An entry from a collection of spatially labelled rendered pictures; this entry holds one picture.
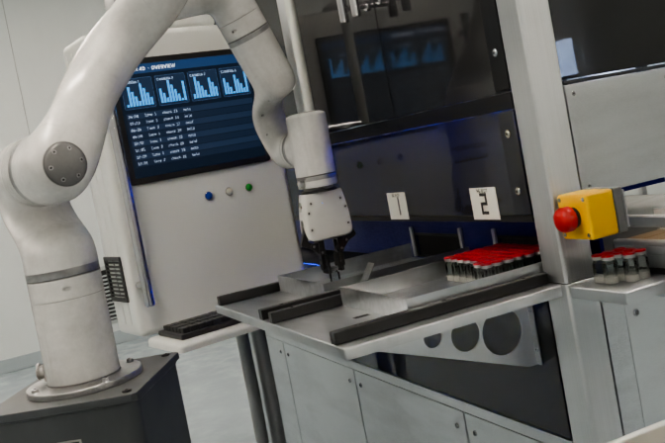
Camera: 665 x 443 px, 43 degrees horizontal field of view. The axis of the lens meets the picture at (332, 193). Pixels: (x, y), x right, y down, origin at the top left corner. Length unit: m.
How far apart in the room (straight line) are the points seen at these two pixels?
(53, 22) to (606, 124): 5.73
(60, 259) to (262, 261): 0.94
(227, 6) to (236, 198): 0.72
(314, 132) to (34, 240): 0.60
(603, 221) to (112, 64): 0.85
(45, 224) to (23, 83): 5.30
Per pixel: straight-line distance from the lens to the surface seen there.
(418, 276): 1.67
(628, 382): 1.56
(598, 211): 1.37
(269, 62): 1.70
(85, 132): 1.44
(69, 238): 1.45
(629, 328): 1.55
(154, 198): 2.17
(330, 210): 1.76
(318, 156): 1.73
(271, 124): 1.81
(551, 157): 1.44
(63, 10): 6.91
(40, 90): 6.78
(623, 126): 1.54
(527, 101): 1.44
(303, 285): 1.77
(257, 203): 2.29
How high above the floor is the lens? 1.17
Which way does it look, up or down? 3 degrees down
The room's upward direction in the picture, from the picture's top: 11 degrees counter-clockwise
